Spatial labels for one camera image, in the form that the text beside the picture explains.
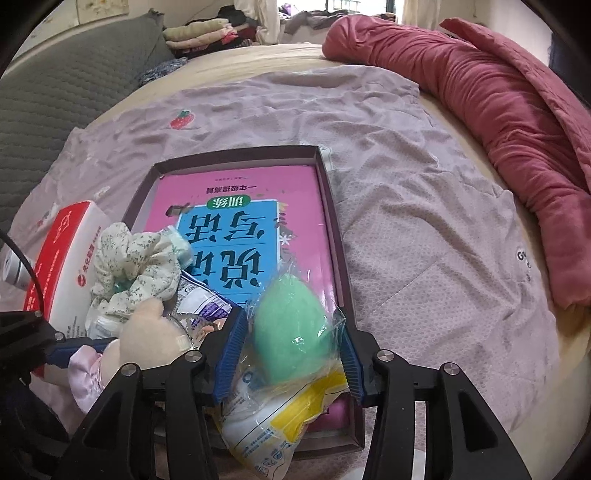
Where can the pile of dark clothes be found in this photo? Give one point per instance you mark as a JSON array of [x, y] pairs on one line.
[[238, 23]]

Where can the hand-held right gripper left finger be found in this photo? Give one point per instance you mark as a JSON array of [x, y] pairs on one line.
[[231, 360]]

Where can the white and yellow snack bag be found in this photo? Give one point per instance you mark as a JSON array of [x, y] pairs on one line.
[[263, 424]]

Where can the pink duvet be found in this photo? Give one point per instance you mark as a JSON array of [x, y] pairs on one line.
[[485, 92]]

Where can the plush bear pink dress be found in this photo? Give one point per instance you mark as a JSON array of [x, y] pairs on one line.
[[138, 337]]

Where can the black television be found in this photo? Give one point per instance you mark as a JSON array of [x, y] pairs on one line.
[[558, 53]]

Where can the dark patterned cloth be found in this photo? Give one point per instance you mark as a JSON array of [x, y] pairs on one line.
[[161, 71]]

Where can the cream curtain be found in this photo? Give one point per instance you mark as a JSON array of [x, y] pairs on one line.
[[258, 18]]

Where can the grey quilted headboard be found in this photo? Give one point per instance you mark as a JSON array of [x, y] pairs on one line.
[[55, 101]]

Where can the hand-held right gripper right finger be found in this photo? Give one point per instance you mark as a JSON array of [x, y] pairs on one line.
[[353, 364]]

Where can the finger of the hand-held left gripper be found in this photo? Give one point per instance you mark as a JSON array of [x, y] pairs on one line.
[[83, 345]]

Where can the pink book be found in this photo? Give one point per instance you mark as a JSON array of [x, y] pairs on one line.
[[240, 194], [330, 221]]

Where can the folded cream towel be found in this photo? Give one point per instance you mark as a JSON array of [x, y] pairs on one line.
[[194, 31]]

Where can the clothes on window sill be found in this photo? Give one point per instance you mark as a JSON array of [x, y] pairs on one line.
[[323, 16]]

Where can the folded pink towel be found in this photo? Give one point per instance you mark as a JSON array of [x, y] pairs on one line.
[[203, 42]]

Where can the tree wall painting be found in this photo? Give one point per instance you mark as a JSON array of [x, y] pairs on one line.
[[115, 9]]

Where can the white floral scrunchie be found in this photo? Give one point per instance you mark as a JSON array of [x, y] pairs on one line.
[[134, 263]]

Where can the purple printed blanket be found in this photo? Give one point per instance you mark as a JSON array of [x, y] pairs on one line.
[[415, 240]]

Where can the green sponge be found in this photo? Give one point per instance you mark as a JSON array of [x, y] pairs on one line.
[[291, 327]]

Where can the red tissue box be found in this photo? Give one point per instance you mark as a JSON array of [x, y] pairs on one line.
[[69, 249]]

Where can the beige bed sheet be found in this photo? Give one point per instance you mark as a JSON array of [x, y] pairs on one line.
[[258, 57]]

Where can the blue and white packet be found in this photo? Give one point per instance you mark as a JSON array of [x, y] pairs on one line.
[[203, 300]]

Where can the white jar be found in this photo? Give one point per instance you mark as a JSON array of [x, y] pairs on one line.
[[16, 270]]

